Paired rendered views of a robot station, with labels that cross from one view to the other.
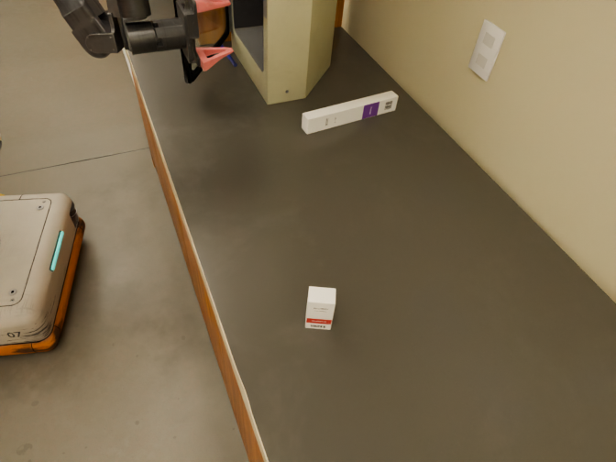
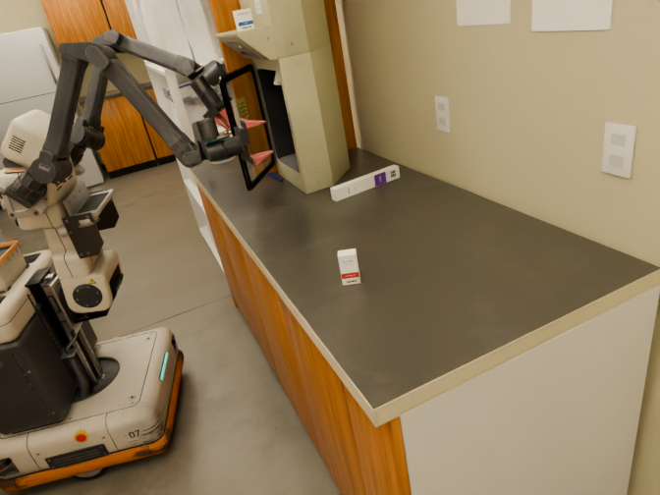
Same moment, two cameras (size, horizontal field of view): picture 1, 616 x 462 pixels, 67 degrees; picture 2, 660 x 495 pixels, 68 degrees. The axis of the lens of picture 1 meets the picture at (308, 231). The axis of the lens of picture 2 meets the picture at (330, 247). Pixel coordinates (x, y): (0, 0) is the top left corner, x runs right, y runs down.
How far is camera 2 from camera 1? 61 cm
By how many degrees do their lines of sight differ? 22
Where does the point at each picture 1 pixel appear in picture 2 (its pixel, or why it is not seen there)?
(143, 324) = (240, 422)
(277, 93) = (311, 185)
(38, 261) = (150, 373)
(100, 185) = (192, 329)
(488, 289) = (473, 245)
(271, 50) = (301, 154)
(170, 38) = (233, 146)
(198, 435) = not seen: outside the picture
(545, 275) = (518, 230)
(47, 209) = (153, 338)
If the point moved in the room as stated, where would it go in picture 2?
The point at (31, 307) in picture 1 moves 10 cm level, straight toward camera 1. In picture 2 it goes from (147, 406) to (159, 416)
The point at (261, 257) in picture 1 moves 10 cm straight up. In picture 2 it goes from (309, 261) to (302, 228)
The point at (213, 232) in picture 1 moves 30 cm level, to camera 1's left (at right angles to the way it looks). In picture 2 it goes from (275, 256) to (175, 270)
